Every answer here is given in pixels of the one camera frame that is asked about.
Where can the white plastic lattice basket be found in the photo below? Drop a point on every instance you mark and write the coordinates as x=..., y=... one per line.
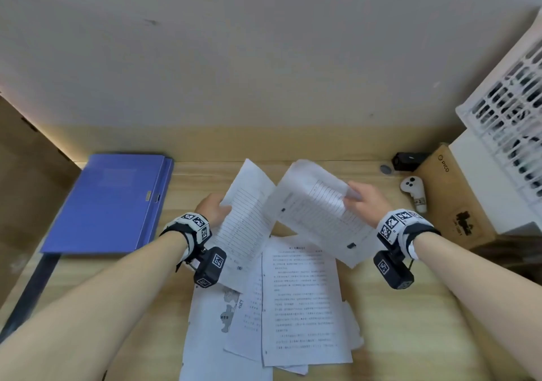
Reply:
x=504, y=109

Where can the person's right forearm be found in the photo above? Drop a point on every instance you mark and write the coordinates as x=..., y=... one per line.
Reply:
x=478, y=292

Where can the person's right hand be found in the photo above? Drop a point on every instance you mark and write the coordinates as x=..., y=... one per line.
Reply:
x=368, y=205

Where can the white handheld controller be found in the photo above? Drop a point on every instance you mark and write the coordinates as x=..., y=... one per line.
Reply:
x=413, y=188

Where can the printed paper sheet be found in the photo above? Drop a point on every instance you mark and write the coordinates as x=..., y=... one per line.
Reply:
x=313, y=211

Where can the person's left thumb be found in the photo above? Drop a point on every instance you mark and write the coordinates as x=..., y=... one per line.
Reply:
x=225, y=213

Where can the small black device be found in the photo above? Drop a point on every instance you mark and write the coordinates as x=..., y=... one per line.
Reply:
x=408, y=161

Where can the plain white paper sheet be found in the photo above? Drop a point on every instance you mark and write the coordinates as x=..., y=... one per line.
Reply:
x=353, y=330

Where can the text-filled paper sheet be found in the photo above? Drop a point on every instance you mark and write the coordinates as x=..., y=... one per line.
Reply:
x=302, y=304

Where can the white marker-tag wristband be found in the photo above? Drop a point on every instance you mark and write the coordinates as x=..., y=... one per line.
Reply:
x=402, y=224
x=192, y=226

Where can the large plain cardboard box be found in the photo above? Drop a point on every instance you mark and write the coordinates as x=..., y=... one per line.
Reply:
x=29, y=190

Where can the person's left forearm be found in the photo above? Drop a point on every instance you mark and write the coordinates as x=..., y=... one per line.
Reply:
x=97, y=304

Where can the person's right thumb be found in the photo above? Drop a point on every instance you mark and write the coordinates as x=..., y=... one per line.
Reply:
x=352, y=195

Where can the white box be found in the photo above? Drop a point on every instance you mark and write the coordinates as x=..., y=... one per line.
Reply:
x=482, y=181

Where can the black metal bar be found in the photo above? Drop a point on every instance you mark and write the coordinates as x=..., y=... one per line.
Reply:
x=29, y=294

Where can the brown cardboard box with print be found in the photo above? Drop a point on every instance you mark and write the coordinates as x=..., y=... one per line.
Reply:
x=455, y=198

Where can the paper sheet with sparse text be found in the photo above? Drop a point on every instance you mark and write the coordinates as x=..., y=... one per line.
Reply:
x=250, y=308

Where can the blue document folder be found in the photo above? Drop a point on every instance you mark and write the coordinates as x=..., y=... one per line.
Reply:
x=110, y=203

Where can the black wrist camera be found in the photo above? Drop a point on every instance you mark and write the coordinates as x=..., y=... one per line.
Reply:
x=393, y=270
x=210, y=267

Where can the lined form paper sheet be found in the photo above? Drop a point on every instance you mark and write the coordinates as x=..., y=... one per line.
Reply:
x=247, y=211

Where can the person's left hand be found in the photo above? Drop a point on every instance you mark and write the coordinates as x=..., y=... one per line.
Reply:
x=209, y=211

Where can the grey round coin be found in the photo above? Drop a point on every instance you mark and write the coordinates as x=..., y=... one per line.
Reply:
x=385, y=169

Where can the paper sheet with map picture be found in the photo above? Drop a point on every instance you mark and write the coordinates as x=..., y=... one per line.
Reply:
x=211, y=334

